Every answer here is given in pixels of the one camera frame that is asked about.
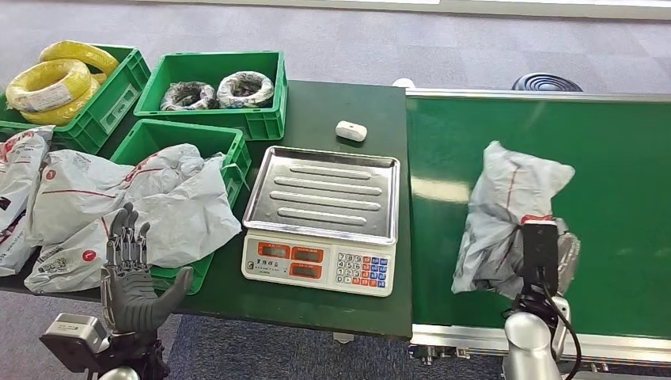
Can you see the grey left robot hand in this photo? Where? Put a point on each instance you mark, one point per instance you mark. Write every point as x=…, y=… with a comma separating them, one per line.
x=128, y=299

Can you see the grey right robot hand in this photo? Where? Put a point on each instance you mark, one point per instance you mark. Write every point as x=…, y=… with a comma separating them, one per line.
x=569, y=257

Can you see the grey white courier package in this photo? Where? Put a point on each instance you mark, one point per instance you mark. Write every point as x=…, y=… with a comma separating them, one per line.
x=514, y=178

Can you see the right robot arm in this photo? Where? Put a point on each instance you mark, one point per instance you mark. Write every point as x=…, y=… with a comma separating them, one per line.
x=527, y=341

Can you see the white courier package red dot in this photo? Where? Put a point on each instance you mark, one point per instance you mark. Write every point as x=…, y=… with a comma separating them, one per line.
x=78, y=210

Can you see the green conveyor belt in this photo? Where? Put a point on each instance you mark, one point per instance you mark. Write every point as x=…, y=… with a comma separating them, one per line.
x=618, y=157

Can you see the green delivery crate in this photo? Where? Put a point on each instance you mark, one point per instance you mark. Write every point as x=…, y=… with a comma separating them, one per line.
x=173, y=134

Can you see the white package red black print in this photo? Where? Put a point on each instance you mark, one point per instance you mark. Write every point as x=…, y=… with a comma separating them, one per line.
x=21, y=162

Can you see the white electronic scale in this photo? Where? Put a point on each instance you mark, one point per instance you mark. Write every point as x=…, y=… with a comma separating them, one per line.
x=325, y=278

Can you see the green crate with yellow coils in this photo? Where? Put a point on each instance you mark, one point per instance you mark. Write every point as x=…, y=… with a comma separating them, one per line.
x=120, y=99

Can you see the white table leg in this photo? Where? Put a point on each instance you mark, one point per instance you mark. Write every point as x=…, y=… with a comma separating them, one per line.
x=343, y=338

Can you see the steel scale tray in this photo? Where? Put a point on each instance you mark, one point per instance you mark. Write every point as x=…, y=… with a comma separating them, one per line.
x=325, y=194

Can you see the green crate with wrapped coils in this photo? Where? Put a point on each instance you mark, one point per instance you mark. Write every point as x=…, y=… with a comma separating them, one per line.
x=209, y=65

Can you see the small white plastic device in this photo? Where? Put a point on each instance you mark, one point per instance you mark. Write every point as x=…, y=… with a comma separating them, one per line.
x=351, y=131

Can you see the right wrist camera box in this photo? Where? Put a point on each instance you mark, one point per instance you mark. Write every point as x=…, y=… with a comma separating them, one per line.
x=540, y=257

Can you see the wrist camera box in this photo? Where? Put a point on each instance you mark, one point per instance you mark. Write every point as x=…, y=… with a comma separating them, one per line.
x=540, y=257
x=73, y=330

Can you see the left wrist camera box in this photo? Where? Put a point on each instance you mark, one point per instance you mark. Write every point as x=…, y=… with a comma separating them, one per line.
x=73, y=330

